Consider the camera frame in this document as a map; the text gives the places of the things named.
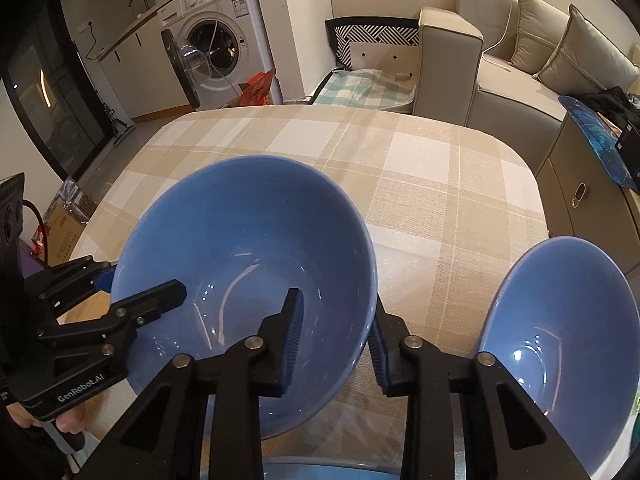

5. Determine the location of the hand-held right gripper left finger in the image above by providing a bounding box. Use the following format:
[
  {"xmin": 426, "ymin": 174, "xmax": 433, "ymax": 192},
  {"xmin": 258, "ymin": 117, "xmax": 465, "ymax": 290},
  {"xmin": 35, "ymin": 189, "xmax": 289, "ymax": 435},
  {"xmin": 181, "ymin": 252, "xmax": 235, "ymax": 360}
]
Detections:
[{"xmin": 65, "ymin": 287, "xmax": 305, "ymax": 480}]

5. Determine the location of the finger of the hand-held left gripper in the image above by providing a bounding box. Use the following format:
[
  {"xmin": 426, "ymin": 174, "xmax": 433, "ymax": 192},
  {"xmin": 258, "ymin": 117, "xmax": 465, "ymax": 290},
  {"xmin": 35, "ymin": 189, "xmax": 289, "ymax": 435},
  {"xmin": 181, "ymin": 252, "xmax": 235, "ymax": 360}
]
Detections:
[
  {"xmin": 27, "ymin": 256, "xmax": 118, "ymax": 311},
  {"xmin": 37, "ymin": 280, "xmax": 187, "ymax": 357}
]

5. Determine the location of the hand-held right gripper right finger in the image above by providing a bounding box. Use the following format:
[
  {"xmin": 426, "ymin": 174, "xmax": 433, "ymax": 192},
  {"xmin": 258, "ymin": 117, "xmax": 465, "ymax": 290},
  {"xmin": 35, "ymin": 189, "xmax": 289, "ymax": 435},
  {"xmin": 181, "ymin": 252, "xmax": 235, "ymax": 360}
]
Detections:
[{"xmin": 367, "ymin": 297, "xmax": 593, "ymax": 480}]

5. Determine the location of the blue ceramic bowl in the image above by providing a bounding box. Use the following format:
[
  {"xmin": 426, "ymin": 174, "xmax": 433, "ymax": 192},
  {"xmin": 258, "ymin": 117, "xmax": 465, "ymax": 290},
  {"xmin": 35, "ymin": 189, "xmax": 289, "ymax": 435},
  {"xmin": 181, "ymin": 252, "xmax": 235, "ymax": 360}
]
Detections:
[
  {"xmin": 262, "ymin": 455, "xmax": 403, "ymax": 480},
  {"xmin": 477, "ymin": 236, "xmax": 640, "ymax": 478},
  {"xmin": 110, "ymin": 156, "xmax": 377, "ymax": 442}
]

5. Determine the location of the person's left hand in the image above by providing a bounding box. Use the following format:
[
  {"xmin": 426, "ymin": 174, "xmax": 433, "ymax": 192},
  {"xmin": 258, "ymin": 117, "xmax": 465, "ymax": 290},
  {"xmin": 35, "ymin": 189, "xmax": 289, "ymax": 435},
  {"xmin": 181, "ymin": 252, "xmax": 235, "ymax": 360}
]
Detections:
[{"xmin": 5, "ymin": 400, "xmax": 87, "ymax": 435}]

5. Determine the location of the cardboard box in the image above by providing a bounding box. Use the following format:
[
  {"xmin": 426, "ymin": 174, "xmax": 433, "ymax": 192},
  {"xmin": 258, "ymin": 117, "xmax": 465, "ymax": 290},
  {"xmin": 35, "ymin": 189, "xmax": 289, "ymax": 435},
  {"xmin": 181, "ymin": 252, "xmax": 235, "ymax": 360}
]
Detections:
[{"xmin": 42, "ymin": 180, "xmax": 98, "ymax": 266}]

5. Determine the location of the floor mop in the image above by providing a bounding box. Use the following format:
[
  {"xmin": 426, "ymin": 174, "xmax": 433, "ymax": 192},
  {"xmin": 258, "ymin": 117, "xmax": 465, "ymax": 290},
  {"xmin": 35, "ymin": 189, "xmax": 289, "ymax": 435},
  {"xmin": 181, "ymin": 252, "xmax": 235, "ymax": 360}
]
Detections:
[{"xmin": 102, "ymin": 102, "xmax": 133, "ymax": 141}]

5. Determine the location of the black framed glass door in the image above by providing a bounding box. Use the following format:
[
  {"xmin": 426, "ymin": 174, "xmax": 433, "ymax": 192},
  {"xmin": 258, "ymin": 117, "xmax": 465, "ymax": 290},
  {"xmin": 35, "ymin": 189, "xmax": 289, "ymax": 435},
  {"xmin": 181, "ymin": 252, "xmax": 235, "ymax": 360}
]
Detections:
[{"xmin": 2, "ymin": 0, "xmax": 113, "ymax": 181}]

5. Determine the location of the beige checked tablecloth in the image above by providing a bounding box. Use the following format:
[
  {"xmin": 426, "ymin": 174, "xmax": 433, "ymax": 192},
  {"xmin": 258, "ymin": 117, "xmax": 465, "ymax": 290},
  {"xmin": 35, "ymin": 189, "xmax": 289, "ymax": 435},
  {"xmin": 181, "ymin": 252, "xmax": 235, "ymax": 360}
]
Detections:
[{"xmin": 70, "ymin": 105, "xmax": 551, "ymax": 480}]

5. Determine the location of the white kitchen base cabinet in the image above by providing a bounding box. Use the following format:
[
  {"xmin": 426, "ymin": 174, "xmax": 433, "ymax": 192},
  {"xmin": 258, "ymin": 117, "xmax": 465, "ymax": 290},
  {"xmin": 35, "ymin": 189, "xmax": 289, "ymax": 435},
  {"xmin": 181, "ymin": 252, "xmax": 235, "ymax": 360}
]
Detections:
[{"xmin": 97, "ymin": 0, "xmax": 201, "ymax": 121}]

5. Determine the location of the red box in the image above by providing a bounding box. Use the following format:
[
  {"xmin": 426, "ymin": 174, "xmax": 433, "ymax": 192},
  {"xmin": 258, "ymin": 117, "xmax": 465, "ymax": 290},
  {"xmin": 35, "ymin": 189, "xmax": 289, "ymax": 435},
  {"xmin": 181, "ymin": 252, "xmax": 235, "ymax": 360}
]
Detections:
[{"xmin": 239, "ymin": 69, "xmax": 276, "ymax": 107}]

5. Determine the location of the green checked chair cushion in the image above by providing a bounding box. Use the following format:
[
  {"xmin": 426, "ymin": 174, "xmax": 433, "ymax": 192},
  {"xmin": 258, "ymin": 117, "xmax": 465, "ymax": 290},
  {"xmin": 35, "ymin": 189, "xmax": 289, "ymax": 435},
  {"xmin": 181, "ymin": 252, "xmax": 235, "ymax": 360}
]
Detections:
[{"xmin": 310, "ymin": 67, "xmax": 418, "ymax": 113}]

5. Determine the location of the beige side cabinet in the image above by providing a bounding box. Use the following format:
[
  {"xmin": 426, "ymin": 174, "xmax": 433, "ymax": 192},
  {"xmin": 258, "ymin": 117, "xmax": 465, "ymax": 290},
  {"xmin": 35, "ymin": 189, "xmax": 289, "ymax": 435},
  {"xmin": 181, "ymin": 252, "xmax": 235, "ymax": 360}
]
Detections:
[{"xmin": 535, "ymin": 110, "xmax": 640, "ymax": 271}]

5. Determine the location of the beige sofa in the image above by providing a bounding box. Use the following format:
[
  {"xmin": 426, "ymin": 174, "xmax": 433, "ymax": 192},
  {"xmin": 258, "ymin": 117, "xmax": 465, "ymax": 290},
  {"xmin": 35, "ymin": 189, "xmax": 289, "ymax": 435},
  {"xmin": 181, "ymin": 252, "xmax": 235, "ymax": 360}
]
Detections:
[{"xmin": 415, "ymin": 0, "xmax": 640, "ymax": 136}]

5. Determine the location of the black white patterned bag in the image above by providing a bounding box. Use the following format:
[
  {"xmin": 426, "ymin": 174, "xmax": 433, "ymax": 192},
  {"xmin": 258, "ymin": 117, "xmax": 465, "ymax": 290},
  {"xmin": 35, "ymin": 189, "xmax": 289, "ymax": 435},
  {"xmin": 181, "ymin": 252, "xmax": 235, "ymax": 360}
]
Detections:
[{"xmin": 325, "ymin": 17, "xmax": 421, "ymax": 73}]

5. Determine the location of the black box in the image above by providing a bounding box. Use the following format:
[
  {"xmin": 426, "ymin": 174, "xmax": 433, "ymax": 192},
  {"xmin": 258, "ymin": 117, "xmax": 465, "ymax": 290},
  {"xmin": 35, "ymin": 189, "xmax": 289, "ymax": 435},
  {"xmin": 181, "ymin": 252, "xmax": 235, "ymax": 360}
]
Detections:
[{"xmin": 615, "ymin": 125, "xmax": 640, "ymax": 181}]

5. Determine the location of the dark clothing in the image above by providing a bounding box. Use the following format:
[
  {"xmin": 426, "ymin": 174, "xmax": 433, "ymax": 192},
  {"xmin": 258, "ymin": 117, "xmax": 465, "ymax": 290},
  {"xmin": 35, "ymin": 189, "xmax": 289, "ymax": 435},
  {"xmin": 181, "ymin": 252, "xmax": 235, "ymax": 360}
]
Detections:
[{"xmin": 580, "ymin": 86, "xmax": 640, "ymax": 131}]

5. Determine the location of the grey cushion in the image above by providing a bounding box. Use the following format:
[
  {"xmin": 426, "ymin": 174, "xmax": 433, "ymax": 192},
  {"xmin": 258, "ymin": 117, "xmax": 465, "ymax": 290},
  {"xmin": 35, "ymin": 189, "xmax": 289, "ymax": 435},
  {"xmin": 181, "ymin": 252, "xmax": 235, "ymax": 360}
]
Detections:
[
  {"xmin": 537, "ymin": 4, "xmax": 640, "ymax": 93},
  {"xmin": 509, "ymin": 0, "xmax": 571, "ymax": 73}
]

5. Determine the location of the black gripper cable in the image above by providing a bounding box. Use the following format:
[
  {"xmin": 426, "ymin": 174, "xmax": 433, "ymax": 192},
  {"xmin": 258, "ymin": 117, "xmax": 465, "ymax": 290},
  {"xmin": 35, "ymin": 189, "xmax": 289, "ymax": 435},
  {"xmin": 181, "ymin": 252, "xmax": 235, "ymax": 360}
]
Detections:
[{"xmin": 20, "ymin": 200, "xmax": 51, "ymax": 266}]

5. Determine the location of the white cable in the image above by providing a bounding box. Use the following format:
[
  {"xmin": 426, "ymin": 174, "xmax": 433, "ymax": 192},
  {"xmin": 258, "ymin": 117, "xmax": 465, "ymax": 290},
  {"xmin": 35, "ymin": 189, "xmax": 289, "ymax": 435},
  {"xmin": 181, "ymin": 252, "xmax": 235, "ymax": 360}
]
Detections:
[{"xmin": 482, "ymin": 0, "xmax": 518, "ymax": 68}]

